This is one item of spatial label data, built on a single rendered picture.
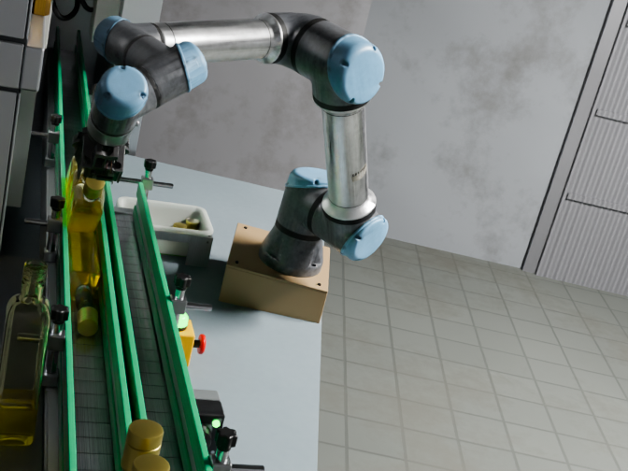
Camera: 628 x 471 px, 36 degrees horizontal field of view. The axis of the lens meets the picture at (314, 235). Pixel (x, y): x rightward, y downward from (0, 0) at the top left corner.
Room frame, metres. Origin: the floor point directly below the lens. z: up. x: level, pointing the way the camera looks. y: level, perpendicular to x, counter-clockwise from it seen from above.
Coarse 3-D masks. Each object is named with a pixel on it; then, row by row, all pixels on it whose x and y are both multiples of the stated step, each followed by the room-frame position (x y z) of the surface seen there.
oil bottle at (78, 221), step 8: (80, 184) 1.69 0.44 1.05; (80, 192) 1.67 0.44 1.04; (104, 192) 1.70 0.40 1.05; (72, 200) 1.70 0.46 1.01; (80, 200) 1.66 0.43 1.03; (96, 200) 1.67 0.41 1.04; (104, 200) 1.70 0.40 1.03; (72, 208) 1.67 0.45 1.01; (80, 208) 1.66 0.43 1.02; (88, 208) 1.67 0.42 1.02; (96, 208) 1.67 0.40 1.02; (72, 216) 1.69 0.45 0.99; (80, 216) 1.69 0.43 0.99; (88, 216) 1.69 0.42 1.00; (96, 216) 1.69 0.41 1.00; (72, 224) 1.72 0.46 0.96; (80, 224) 1.72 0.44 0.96; (88, 224) 1.72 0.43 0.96; (96, 224) 1.73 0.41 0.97; (88, 232) 1.75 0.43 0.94
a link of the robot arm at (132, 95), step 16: (112, 80) 1.43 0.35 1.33; (128, 80) 1.44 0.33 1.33; (144, 80) 1.45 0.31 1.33; (96, 96) 1.43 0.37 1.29; (112, 96) 1.41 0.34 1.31; (128, 96) 1.42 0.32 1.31; (144, 96) 1.44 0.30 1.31; (96, 112) 1.45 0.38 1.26; (112, 112) 1.42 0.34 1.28; (128, 112) 1.43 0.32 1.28; (144, 112) 1.47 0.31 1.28; (96, 128) 1.48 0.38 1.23; (112, 128) 1.46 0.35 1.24; (128, 128) 1.48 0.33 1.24
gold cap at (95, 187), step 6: (90, 180) 1.62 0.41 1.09; (96, 180) 1.63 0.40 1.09; (102, 180) 1.63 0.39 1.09; (84, 186) 1.63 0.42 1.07; (90, 186) 1.62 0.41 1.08; (96, 186) 1.62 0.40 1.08; (102, 186) 1.63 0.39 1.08; (84, 192) 1.64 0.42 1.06; (90, 192) 1.63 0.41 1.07; (96, 192) 1.62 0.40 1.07; (102, 192) 1.66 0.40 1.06; (90, 198) 1.64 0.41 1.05
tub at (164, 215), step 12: (120, 204) 2.19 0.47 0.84; (132, 204) 2.24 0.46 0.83; (156, 204) 2.26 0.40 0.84; (168, 204) 2.28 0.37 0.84; (180, 204) 2.29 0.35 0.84; (156, 216) 2.26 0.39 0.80; (168, 216) 2.27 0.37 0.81; (180, 216) 2.28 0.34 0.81; (192, 216) 2.29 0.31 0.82; (204, 216) 2.25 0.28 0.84; (156, 228) 2.11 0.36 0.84; (168, 228) 2.12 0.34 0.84; (180, 228) 2.13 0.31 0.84; (204, 228) 2.22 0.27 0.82
